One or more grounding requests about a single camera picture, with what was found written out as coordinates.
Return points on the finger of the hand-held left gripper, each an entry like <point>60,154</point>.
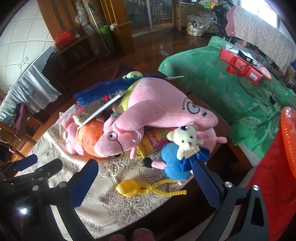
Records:
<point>49,170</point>
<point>25,161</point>

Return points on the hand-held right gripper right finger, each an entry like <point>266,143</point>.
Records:
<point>207,187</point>

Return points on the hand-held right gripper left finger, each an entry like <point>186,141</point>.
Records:
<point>84,183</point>

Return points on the pink pig plush teal shirt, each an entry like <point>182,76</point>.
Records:
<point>108,141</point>

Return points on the wooden chair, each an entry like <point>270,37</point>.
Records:
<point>13,136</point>

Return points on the pink pig plush blue shirt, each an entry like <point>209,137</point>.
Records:
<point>171,166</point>

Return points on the yellow plastic clamp toy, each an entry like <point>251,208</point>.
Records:
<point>127,187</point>

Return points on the pink clothing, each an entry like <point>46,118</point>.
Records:
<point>19,115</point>

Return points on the pink pig plush orange dress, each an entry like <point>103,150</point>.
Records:
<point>90,134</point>

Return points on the pink tissue packet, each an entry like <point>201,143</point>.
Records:
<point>66,120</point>

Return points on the white teddy bear blue dress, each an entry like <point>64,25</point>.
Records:
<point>185,139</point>

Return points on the small white plush toy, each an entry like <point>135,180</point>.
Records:
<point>81,117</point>

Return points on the red cloth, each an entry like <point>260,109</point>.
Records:
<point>272,185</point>

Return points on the yellow red snack can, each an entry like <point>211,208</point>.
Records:
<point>152,141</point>

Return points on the silver table cover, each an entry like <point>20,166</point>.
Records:
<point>30,88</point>

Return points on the white paper card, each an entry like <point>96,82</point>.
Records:
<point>101,110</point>

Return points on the person's maroon clothing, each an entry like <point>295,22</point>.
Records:
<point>138,235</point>

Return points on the blue feather wand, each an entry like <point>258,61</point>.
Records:
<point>104,91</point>

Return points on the large pink pig plush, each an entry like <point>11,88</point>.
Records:
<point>161,99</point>

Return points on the green bed cover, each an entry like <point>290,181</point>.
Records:
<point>208,76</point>

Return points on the small green plush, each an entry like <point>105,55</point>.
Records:
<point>133,74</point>

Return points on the red flat box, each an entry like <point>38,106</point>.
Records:
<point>252,74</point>
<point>227,56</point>

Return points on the red plastic basket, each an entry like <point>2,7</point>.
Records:
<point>63,40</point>

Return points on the small black box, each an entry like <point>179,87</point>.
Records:
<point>245,55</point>

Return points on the green rolled mat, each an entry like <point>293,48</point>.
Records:
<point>107,37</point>

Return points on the plastic wrapped rolls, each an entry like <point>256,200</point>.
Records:
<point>86,16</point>

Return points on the clear plastic bag of toys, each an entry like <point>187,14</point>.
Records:
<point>198,24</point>

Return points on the floral cloth cover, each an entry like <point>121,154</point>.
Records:
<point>259,27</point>

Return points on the cardboard box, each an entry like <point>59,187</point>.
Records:
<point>182,16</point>

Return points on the glass sliding door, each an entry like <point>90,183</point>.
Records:
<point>150,14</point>

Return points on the white wall switch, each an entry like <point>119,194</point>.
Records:
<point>23,62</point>

